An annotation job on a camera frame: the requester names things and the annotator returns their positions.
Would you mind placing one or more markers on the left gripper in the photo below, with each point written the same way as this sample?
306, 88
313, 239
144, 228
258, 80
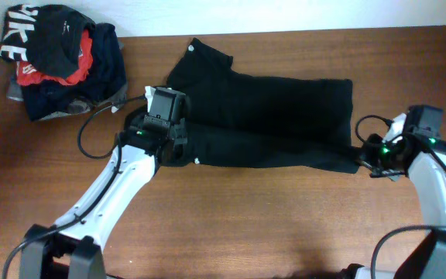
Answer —
181, 129

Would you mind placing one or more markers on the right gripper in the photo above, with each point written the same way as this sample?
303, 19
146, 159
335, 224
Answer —
368, 158

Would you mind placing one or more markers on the black t-shirt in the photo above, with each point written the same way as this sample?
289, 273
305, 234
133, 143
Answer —
237, 120

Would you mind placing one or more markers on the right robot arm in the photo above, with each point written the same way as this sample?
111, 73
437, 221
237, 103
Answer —
428, 175

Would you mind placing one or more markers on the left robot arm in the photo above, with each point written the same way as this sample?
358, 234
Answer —
73, 246

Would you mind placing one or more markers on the navy blue shirt in pile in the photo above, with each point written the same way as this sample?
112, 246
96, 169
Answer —
103, 73

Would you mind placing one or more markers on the black Nike shirt on pile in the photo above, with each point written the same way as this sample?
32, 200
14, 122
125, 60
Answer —
48, 37

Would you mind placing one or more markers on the red shirt in pile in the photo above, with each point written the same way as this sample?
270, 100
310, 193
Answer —
27, 74

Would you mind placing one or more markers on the grey shirt under pile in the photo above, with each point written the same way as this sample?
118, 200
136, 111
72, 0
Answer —
116, 100

